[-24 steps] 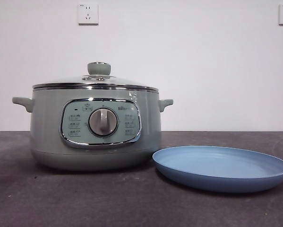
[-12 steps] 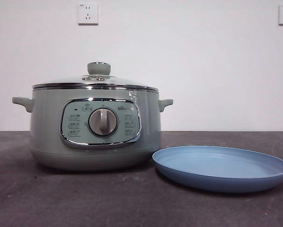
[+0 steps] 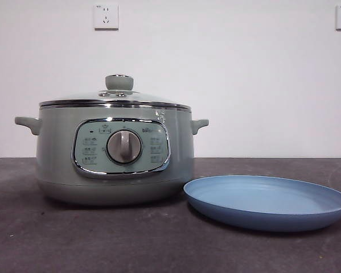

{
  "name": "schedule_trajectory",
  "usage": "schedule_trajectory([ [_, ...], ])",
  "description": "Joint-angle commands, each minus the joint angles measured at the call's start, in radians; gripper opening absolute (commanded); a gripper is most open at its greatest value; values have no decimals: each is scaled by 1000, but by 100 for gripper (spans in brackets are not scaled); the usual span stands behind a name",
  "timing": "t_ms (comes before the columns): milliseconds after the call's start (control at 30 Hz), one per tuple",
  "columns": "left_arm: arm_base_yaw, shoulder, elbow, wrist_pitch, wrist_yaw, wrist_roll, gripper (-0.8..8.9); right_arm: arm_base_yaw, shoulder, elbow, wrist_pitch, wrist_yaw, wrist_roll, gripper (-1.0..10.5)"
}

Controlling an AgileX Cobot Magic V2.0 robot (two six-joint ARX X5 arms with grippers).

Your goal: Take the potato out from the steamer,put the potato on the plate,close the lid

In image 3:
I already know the glass lid with green knob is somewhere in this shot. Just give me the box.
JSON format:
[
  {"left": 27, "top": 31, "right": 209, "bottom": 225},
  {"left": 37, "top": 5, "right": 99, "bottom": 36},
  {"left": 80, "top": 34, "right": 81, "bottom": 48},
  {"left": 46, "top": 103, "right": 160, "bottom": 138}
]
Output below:
[{"left": 39, "top": 74, "right": 192, "bottom": 109}]

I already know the blue round plate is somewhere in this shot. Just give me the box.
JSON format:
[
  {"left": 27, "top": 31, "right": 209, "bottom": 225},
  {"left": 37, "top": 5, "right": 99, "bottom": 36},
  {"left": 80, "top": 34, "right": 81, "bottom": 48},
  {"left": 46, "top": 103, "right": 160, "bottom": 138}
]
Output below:
[{"left": 183, "top": 175, "right": 341, "bottom": 233}]

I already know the pale green electric steamer pot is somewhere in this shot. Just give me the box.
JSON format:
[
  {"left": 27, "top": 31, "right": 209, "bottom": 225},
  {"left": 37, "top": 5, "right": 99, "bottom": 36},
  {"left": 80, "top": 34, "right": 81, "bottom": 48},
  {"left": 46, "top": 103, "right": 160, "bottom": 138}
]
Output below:
[{"left": 14, "top": 105, "right": 209, "bottom": 207}]

